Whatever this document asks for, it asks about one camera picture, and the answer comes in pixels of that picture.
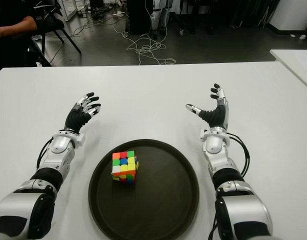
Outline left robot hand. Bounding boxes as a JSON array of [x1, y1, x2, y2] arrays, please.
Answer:
[[64, 92, 102, 135]]

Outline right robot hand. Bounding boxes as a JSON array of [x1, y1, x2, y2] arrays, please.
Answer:
[[185, 83, 231, 131]]

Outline multicoloured Rubik's cube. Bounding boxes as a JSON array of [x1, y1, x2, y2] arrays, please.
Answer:
[[111, 150, 140, 185]]

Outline dark round plate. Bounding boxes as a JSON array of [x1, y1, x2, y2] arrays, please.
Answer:
[[88, 139, 201, 240]]

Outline white side table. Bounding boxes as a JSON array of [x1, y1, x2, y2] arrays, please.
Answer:
[[269, 49, 307, 92]]

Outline seated person in black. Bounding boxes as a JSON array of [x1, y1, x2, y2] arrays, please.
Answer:
[[0, 0, 46, 73]]

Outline black folding chair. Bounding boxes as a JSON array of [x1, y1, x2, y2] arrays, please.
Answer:
[[30, 0, 82, 67]]

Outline dark equipment rack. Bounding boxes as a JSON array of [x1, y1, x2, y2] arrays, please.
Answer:
[[173, 0, 272, 35]]

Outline white display cabinet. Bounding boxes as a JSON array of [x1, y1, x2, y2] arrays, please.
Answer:
[[57, 0, 91, 22]]

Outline white humanoid robot legs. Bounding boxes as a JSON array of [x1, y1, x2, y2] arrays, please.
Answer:
[[149, 0, 173, 38]]

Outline black cabinet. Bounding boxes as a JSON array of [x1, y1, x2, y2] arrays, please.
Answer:
[[127, 0, 152, 35]]

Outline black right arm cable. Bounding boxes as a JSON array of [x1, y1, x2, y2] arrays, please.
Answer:
[[227, 133, 252, 176]]

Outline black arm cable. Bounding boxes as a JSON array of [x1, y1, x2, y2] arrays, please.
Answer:
[[227, 133, 252, 176], [35, 138, 54, 171]]

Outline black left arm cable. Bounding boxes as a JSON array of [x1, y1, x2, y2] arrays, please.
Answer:
[[35, 138, 54, 171]]

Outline white cable tangle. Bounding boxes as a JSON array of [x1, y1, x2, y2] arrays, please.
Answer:
[[113, 0, 177, 66]]

